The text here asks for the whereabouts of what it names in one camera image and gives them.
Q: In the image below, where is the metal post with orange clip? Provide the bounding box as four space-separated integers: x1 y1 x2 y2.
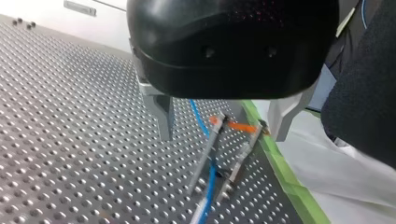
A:
186 113 227 196
216 119 271 203

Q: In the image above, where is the grey wall bracket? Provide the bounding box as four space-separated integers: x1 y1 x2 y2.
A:
63 0 98 18

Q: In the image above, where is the grey board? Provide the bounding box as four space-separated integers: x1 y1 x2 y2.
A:
307 63 338 112

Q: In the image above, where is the blue cable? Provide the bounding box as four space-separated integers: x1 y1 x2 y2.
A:
188 98 218 224

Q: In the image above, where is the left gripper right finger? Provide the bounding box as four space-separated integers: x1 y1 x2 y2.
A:
266 78 319 143

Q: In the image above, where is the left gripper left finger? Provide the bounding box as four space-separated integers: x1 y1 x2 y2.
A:
129 40 176 142

